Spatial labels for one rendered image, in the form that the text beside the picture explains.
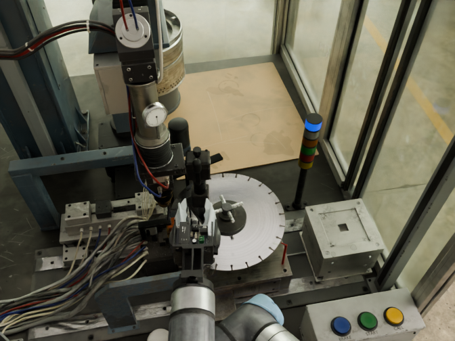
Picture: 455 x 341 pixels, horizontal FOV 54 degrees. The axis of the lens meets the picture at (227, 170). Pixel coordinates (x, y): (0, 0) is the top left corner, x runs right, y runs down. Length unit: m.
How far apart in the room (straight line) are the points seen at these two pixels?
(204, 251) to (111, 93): 0.38
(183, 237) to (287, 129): 1.08
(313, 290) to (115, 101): 0.81
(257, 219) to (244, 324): 0.49
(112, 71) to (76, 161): 0.48
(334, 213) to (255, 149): 0.47
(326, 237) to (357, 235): 0.09
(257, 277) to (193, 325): 0.58
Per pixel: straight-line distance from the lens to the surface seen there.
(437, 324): 2.35
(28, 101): 1.54
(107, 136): 1.55
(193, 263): 0.79
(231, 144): 1.72
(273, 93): 1.95
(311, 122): 1.24
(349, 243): 1.33
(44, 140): 1.65
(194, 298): 0.75
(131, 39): 0.81
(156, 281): 1.14
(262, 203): 1.30
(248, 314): 0.85
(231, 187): 1.33
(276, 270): 1.30
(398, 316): 1.25
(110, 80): 0.93
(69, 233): 1.47
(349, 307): 1.24
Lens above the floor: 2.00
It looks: 50 degrees down
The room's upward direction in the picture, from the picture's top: straight up
